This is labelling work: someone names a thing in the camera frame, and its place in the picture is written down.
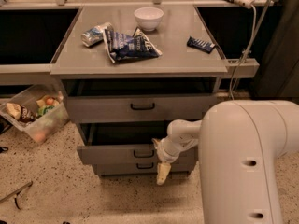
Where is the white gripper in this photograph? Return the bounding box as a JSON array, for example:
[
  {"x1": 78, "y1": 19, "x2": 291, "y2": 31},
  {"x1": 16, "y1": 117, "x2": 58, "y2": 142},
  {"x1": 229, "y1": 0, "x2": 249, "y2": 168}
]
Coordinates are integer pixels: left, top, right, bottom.
[{"x1": 151, "y1": 137, "x2": 186, "y2": 185}]

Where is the grey drawer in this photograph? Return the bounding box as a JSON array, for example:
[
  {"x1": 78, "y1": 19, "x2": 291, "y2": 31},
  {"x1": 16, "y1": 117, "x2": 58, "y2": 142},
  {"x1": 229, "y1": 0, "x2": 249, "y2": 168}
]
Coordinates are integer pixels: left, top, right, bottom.
[
  {"x1": 63, "y1": 77, "x2": 217, "y2": 123},
  {"x1": 76, "y1": 121, "x2": 197, "y2": 166},
  {"x1": 92, "y1": 162, "x2": 192, "y2": 176}
]

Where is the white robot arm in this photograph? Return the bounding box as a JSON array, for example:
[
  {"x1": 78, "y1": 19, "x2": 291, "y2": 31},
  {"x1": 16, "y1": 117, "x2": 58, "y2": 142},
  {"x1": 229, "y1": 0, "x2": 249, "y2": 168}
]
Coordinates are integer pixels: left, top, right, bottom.
[{"x1": 153, "y1": 100, "x2": 299, "y2": 224}]

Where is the grey bottom drawer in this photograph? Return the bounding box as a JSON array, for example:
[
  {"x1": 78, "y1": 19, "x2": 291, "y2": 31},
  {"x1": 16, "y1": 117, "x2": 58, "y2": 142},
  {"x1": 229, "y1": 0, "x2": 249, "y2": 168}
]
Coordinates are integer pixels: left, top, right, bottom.
[{"x1": 92, "y1": 162, "x2": 192, "y2": 176}]

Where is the grey top drawer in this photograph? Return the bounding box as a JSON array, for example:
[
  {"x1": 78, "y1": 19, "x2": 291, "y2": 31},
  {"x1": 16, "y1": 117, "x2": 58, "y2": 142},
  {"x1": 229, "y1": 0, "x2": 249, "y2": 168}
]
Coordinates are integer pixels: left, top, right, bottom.
[{"x1": 63, "y1": 77, "x2": 217, "y2": 123}]

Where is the grey drawer cabinet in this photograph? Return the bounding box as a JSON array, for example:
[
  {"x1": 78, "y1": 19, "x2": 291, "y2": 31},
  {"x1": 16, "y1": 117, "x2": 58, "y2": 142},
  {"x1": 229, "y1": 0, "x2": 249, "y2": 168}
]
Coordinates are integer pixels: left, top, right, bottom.
[{"x1": 50, "y1": 5, "x2": 230, "y2": 179}]

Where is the blue chip bag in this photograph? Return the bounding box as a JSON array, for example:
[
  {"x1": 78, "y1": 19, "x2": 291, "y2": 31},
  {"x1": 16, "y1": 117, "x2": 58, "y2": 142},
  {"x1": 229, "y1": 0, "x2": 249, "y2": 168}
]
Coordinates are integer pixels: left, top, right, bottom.
[{"x1": 103, "y1": 28, "x2": 162, "y2": 63}]

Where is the dark blue snack bar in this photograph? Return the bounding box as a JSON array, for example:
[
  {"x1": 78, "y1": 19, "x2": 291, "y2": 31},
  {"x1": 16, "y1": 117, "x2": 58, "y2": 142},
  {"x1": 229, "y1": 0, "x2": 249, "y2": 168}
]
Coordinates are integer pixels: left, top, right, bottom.
[{"x1": 187, "y1": 36, "x2": 216, "y2": 54}]

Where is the red apple in bin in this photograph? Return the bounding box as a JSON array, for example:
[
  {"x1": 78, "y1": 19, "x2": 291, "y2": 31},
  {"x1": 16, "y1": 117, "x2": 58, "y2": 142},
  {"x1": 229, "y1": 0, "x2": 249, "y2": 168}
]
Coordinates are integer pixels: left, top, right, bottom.
[{"x1": 46, "y1": 97, "x2": 54, "y2": 105}]

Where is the green packet in bin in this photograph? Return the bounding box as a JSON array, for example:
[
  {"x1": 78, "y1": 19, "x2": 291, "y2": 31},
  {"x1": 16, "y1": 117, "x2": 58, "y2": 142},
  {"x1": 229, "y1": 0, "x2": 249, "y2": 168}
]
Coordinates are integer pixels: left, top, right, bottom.
[{"x1": 37, "y1": 105, "x2": 54, "y2": 117}]

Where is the clear plastic bin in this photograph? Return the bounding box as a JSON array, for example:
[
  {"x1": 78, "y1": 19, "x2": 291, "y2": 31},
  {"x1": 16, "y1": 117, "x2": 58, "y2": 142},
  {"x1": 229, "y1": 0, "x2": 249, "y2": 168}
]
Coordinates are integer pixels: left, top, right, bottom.
[{"x1": 0, "y1": 85, "x2": 69, "y2": 143}]

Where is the crushed silver blue can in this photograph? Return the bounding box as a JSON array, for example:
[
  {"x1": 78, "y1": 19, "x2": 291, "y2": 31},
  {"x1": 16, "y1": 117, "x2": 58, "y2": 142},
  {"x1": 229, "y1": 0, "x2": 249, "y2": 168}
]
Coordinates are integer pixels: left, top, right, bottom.
[{"x1": 81, "y1": 22, "x2": 113, "y2": 47}]

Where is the white bowl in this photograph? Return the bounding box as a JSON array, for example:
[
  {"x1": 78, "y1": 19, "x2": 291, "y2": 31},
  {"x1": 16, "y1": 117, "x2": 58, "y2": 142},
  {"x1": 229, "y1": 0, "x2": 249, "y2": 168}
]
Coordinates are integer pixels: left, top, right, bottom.
[{"x1": 134, "y1": 7, "x2": 164, "y2": 32}]

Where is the dark cabinet on right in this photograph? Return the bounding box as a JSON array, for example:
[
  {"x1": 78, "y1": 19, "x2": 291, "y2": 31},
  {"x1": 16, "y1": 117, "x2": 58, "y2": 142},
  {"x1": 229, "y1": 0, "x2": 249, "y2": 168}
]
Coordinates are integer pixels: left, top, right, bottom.
[{"x1": 253, "y1": 0, "x2": 299, "y2": 99}]

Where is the brown snack bag in bin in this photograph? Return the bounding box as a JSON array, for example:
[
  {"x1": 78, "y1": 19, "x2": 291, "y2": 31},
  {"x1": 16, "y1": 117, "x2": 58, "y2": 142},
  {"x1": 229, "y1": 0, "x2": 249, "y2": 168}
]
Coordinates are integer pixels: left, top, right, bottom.
[{"x1": 6, "y1": 103, "x2": 36, "y2": 123}]

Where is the metal bar on floor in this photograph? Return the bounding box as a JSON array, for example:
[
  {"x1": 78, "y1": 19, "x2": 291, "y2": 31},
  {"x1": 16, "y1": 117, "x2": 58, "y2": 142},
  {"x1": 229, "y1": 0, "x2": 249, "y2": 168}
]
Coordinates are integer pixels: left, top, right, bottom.
[{"x1": 0, "y1": 181, "x2": 33, "y2": 210}]

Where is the white power cable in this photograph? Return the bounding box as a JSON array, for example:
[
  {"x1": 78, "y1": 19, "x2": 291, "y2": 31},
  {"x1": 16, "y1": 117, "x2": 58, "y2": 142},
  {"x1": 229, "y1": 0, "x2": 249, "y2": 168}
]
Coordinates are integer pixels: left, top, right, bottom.
[{"x1": 228, "y1": 4, "x2": 258, "y2": 101}]

